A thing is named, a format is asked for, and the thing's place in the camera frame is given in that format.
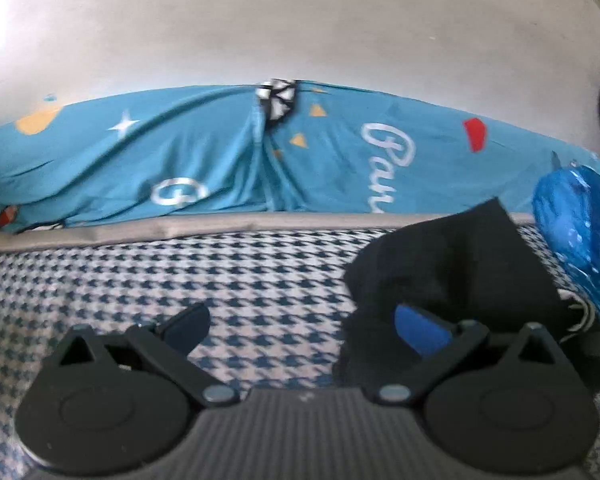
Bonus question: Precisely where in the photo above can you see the black t-shirt white stripes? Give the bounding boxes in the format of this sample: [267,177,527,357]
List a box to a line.
[332,200,600,393]

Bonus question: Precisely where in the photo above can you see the houndstooth blue white blanket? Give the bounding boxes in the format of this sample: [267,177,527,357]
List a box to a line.
[0,211,600,480]

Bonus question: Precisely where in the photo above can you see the blue plastic bag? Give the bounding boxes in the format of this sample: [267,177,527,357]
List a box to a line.
[532,166,600,312]

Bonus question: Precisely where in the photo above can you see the blue cartoon print bedsheet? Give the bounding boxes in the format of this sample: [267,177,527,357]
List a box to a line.
[0,79,600,233]

